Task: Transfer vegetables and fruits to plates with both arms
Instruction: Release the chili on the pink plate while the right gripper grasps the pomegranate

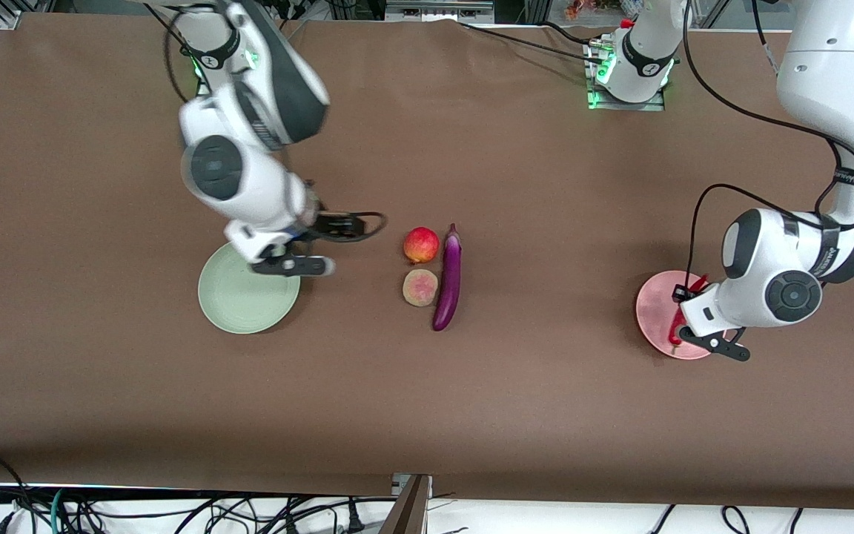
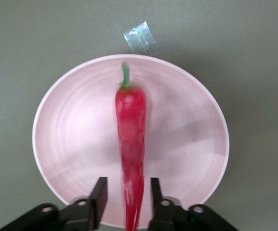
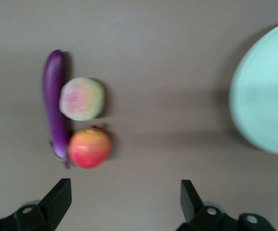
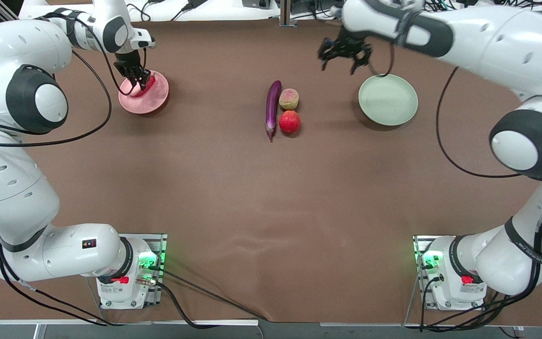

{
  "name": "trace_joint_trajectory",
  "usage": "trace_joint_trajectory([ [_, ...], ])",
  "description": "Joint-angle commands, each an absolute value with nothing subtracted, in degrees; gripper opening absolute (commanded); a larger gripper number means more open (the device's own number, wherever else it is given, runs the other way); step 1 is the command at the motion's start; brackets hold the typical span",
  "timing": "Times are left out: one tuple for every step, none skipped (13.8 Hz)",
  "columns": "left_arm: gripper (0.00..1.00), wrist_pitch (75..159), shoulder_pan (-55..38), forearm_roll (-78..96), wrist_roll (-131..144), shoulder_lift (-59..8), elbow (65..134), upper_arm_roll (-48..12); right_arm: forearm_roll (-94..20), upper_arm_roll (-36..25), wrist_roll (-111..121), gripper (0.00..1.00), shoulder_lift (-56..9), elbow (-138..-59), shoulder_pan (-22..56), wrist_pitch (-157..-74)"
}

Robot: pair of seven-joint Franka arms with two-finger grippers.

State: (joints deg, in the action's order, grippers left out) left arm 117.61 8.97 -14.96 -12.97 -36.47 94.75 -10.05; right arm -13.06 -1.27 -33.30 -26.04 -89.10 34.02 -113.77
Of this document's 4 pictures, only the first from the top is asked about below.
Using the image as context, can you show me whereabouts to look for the red chili pepper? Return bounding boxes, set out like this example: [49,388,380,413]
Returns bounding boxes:
[667,274,709,349]

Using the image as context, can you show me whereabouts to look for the red round apple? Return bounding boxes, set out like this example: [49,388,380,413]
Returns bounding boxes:
[403,227,441,265]

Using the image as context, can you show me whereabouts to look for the pinkish beige round fruit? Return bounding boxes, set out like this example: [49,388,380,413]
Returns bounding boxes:
[403,268,440,308]

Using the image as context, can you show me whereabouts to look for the purple long eggplant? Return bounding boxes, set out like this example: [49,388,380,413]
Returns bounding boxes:
[431,224,463,332]

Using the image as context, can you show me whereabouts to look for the pink round plate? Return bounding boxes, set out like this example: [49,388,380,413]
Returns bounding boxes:
[635,271,724,360]

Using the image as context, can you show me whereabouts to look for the pale green round plate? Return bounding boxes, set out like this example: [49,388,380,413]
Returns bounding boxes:
[198,241,302,335]

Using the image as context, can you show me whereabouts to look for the brown table cloth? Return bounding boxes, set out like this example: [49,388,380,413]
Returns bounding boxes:
[0,13,854,512]

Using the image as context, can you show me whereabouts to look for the colourful background items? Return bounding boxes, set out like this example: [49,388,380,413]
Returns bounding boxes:
[564,0,646,19]

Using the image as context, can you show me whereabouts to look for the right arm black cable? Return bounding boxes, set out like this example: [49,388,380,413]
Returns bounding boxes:
[147,4,388,243]

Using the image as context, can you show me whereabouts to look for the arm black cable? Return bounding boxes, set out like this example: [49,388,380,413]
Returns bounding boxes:
[147,4,388,243]
[681,0,854,297]

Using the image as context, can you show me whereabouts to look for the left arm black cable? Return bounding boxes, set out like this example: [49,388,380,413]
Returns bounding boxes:
[681,0,854,297]

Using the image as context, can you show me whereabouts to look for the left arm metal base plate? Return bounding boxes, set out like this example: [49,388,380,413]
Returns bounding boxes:
[586,41,666,112]

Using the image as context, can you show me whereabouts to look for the long black table cable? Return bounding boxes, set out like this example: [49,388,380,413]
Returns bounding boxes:
[459,22,606,66]

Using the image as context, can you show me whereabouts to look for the short black table cable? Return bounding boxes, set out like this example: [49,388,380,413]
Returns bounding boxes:
[537,21,597,47]

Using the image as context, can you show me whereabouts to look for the grey metal post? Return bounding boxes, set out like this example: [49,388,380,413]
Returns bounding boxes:
[381,475,433,534]

